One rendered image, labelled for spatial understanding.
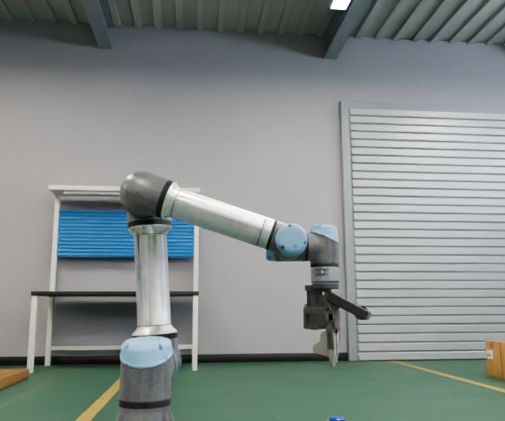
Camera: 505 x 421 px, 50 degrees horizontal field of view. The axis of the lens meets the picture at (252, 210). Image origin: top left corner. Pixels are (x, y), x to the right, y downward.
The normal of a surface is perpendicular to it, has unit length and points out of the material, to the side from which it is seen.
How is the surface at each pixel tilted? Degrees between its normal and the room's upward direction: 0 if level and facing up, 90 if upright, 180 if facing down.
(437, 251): 90
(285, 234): 90
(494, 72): 90
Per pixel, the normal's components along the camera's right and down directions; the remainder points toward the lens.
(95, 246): 0.11, -0.18
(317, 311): -0.38, -0.16
